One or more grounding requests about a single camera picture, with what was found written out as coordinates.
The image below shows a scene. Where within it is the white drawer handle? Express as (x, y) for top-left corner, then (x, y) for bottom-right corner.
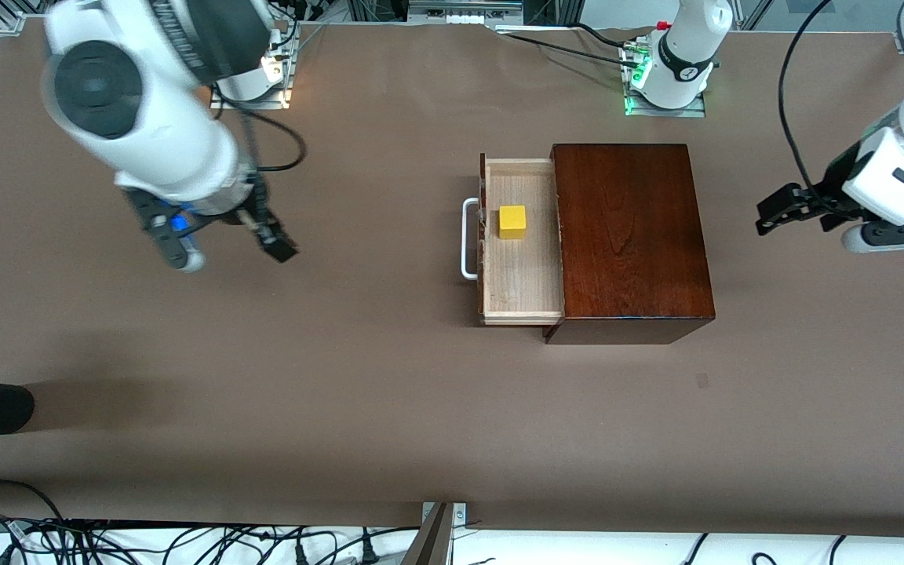
(461, 198), (484, 282)

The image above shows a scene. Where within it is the yellow cube block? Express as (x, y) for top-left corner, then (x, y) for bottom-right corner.
(498, 205), (528, 240)

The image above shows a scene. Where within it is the wooden drawer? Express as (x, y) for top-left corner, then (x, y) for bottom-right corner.
(479, 153), (564, 326)

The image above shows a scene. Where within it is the dark brown wooden cabinet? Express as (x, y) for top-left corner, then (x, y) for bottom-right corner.
(544, 143), (717, 346)

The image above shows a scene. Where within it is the paper table cover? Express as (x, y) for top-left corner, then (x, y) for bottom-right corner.
(0, 17), (904, 541)

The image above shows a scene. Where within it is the silver mounting plate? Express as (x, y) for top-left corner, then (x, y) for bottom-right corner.
(421, 502), (468, 528)

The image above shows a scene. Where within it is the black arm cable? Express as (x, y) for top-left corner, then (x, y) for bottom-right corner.
(213, 90), (308, 172)
(779, 0), (837, 205)

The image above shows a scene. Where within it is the short black cable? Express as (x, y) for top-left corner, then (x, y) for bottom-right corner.
(574, 22), (633, 48)

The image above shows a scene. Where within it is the long black cable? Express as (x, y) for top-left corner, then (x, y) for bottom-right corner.
(495, 30), (645, 70)

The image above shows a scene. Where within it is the silver frame rail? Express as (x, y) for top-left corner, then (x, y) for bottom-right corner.
(409, 0), (523, 24)

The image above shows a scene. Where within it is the black cable tangle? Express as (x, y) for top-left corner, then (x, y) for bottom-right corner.
(0, 514), (421, 565)

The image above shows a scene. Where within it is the dark grey metal post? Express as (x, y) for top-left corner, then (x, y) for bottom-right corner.
(401, 502), (454, 565)

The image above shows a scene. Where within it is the thin black cable loop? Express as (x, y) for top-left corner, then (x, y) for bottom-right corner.
(0, 479), (68, 527)

